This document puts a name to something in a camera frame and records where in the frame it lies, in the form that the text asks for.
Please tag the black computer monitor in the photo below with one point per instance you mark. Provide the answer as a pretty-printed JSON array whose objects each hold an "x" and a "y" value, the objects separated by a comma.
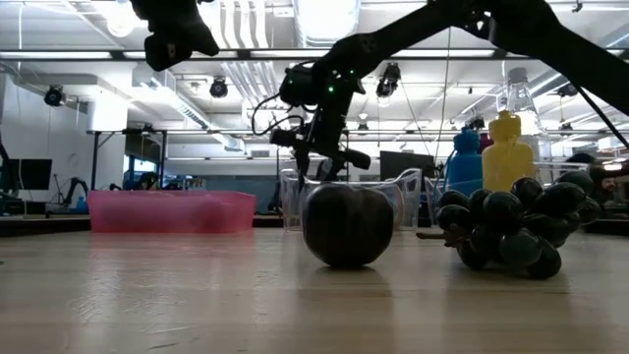
[
  {"x": 405, "y": 164},
  {"x": 29, "y": 174}
]

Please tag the dark toy grape bunch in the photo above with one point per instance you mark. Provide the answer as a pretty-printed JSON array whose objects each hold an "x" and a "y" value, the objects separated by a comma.
[{"x": 501, "y": 231}]

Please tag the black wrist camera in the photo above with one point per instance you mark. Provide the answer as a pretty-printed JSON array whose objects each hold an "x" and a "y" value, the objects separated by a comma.
[
  {"x": 164, "y": 51},
  {"x": 355, "y": 158}
]

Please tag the clear plastic bottle white cap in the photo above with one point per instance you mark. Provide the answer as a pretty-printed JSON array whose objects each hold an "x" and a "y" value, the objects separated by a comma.
[{"x": 523, "y": 103}]

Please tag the yellow squeeze bottle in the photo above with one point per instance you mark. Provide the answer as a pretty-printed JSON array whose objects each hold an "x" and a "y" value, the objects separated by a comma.
[{"x": 508, "y": 157}]

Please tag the lit rectangular lamp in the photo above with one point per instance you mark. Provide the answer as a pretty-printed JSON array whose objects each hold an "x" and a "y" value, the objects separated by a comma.
[{"x": 612, "y": 167}]

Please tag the black ceiling spotlight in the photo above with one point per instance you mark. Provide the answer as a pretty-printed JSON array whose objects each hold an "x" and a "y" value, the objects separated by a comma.
[
  {"x": 54, "y": 96},
  {"x": 567, "y": 91},
  {"x": 218, "y": 88}
]

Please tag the small black background robot arm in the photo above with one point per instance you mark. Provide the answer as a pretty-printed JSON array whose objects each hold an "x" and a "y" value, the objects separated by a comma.
[{"x": 74, "y": 189}]

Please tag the blue squeeze bottle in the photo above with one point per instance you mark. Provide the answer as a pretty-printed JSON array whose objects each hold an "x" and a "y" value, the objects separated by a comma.
[{"x": 464, "y": 162}]

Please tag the dark purple toy plum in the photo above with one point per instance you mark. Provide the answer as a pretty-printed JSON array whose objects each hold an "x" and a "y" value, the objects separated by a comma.
[{"x": 346, "y": 226}]

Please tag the person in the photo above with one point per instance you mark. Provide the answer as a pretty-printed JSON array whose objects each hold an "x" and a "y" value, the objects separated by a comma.
[
  {"x": 147, "y": 181},
  {"x": 607, "y": 184}
]

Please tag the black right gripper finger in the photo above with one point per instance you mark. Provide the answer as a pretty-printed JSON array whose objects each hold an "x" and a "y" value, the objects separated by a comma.
[
  {"x": 301, "y": 169},
  {"x": 331, "y": 169}
]

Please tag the black overhead camera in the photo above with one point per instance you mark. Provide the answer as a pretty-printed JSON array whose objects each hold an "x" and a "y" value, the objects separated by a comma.
[{"x": 388, "y": 78}]

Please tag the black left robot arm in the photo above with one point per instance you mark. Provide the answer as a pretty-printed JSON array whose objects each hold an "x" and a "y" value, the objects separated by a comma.
[{"x": 162, "y": 5}]

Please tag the pink plastic bin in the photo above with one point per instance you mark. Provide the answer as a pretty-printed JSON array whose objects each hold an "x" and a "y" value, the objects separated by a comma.
[{"x": 172, "y": 211}]

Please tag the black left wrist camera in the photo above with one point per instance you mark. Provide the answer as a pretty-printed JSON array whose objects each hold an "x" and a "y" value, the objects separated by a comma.
[{"x": 164, "y": 51}]

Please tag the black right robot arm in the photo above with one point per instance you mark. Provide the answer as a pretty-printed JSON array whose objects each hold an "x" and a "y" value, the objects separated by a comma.
[{"x": 491, "y": 24}]

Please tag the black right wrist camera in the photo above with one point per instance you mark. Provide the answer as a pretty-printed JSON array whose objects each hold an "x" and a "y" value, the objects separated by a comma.
[{"x": 355, "y": 158}]

